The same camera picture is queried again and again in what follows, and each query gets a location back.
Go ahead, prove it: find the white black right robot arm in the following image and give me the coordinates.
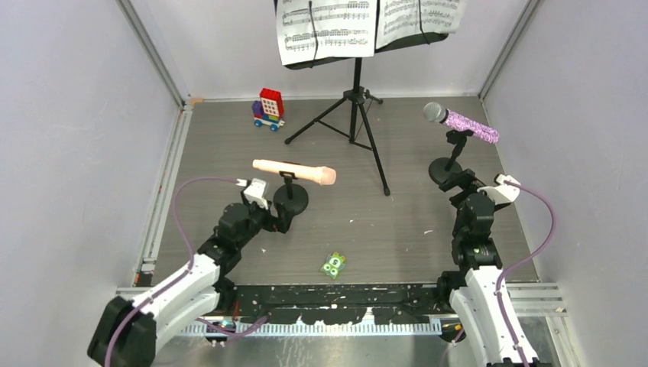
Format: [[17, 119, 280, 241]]
[[436, 169, 544, 366]]

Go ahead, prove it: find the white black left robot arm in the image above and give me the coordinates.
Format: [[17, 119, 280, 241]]
[[87, 201, 298, 366]]

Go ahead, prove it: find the colourful toy block truck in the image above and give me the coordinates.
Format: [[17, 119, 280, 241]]
[[251, 88, 285, 132]]

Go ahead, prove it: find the green toy block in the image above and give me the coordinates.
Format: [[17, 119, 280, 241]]
[[320, 252, 345, 280]]

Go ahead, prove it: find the black music stand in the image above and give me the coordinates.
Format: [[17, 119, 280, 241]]
[[284, 31, 449, 196]]

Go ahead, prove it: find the sheet music page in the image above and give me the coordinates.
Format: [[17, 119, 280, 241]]
[[274, 0, 378, 67], [375, 0, 468, 50]]

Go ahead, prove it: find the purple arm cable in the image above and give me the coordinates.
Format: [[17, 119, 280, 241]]
[[440, 180, 557, 367], [103, 176, 272, 367]]

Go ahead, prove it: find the purple glitter microphone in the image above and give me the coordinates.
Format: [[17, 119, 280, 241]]
[[423, 102, 500, 144]]

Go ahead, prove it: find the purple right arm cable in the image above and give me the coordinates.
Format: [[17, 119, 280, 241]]
[[440, 180, 557, 367]]

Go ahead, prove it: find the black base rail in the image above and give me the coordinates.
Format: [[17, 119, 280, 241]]
[[208, 283, 454, 325]]

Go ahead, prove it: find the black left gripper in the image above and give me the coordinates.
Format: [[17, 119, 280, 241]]
[[236, 190, 294, 251]]

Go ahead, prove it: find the black microphone stand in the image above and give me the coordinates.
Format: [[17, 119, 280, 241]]
[[273, 171, 309, 216], [428, 130, 474, 184]]

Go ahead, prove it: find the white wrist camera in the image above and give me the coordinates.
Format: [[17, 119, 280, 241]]
[[477, 174, 520, 206], [236, 178, 270, 209]]

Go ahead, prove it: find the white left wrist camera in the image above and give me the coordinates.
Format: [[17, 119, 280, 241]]
[[236, 178, 270, 209]]

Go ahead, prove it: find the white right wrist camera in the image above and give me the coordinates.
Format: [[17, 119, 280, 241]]
[[477, 174, 520, 206]]

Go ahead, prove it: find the beige microphone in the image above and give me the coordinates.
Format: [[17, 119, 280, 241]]
[[252, 159, 337, 186]]

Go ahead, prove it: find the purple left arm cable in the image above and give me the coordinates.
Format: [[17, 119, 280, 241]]
[[103, 176, 272, 367]]

